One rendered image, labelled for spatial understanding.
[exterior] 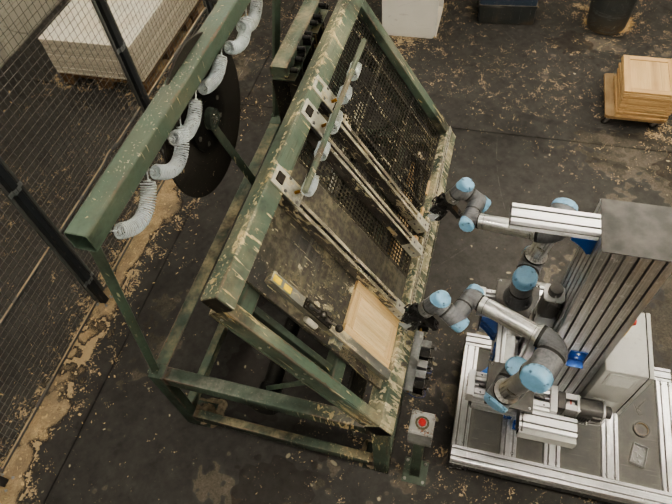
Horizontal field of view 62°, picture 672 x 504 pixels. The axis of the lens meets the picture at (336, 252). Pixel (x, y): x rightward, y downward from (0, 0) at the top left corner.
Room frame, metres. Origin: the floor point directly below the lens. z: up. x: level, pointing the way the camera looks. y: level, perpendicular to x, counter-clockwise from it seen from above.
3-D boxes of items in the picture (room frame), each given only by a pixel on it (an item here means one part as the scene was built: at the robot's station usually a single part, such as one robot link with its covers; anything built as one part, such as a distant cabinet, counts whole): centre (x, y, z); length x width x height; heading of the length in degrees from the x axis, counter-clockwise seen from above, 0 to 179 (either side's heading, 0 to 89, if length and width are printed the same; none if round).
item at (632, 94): (3.80, -2.86, 0.20); 0.61 x 0.53 x 0.40; 160
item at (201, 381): (2.16, 0.10, 0.41); 2.20 x 1.38 x 0.83; 159
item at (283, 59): (2.93, 0.03, 1.38); 0.70 x 0.15 x 0.85; 159
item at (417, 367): (1.31, -0.41, 0.69); 0.50 x 0.14 x 0.24; 159
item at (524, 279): (1.44, -0.93, 1.20); 0.13 x 0.12 x 0.14; 146
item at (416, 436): (0.88, -0.31, 0.84); 0.12 x 0.12 x 0.18; 69
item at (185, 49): (2.22, 0.53, 1.85); 0.80 x 0.06 x 0.80; 159
